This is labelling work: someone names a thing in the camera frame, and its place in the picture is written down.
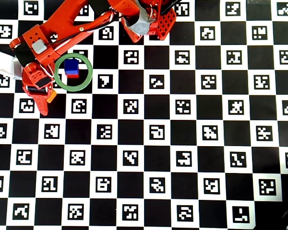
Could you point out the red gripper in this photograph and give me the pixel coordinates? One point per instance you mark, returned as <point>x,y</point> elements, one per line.
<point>37,90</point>

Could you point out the blue cube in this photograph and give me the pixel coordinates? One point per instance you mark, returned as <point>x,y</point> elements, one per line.
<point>70,65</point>

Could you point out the grey duct tape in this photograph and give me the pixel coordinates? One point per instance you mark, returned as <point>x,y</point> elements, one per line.
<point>141,24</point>

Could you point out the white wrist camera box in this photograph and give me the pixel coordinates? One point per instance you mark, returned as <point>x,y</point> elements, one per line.
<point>4,63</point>

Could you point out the small grey box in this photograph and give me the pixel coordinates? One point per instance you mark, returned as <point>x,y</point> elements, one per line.
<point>39,46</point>

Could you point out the red robot arm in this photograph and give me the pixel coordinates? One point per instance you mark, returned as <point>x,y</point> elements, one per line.
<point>62,24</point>

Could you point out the black white marker board mat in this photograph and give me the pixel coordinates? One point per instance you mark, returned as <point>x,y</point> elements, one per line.
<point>158,107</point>

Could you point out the orange cube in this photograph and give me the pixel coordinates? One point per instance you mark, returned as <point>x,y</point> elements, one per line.
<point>52,96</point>

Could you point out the red cube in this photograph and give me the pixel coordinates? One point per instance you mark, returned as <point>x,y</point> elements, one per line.
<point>73,76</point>

